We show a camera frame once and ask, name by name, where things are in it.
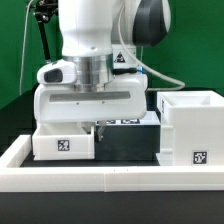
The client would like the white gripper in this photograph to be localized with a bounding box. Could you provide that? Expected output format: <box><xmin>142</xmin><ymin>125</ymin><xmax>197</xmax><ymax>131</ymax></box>
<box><xmin>33</xmin><ymin>73</ymin><xmax>148</xmax><ymax>144</ymax></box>

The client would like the white front drawer tray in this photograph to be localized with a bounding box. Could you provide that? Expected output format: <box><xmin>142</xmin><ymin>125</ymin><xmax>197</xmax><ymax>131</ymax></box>
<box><xmin>32</xmin><ymin>122</ymin><xmax>95</xmax><ymax>160</ymax></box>

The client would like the white drawer cabinet box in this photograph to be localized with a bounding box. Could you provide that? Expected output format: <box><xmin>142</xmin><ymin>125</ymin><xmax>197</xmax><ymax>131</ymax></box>
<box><xmin>156</xmin><ymin>91</ymin><xmax>224</xmax><ymax>166</ymax></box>

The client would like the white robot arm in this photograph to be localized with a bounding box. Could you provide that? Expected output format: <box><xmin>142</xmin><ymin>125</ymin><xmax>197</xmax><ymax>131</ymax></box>
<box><xmin>34</xmin><ymin>0</ymin><xmax>171</xmax><ymax>134</ymax></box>

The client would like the white marker tag plate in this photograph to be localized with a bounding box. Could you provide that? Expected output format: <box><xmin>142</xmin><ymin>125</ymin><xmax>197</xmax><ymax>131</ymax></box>
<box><xmin>106</xmin><ymin>111</ymin><xmax>160</xmax><ymax>126</ymax></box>

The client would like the white U-shaped border frame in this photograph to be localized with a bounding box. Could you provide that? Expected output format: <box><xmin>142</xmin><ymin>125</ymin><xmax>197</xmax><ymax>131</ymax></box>
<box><xmin>0</xmin><ymin>135</ymin><xmax>224</xmax><ymax>192</ymax></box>

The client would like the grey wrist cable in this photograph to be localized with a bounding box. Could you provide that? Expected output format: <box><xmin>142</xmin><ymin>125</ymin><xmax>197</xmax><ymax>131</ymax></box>
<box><xmin>118</xmin><ymin>6</ymin><xmax>186</xmax><ymax>92</ymax></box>

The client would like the black camera stand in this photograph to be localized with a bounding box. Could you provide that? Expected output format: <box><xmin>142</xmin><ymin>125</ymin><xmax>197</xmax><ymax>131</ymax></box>
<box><xmin>34</xmin><ymin>0</ymin><xmax>58</xmax><ymax>63</ymax></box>

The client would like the white hanging cable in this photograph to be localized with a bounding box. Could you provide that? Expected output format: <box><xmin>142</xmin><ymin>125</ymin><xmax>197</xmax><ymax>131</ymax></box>
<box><xmin>18</xmin><ymin>0</ymin><xmax>36</xmax><ymax>96</ymax></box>

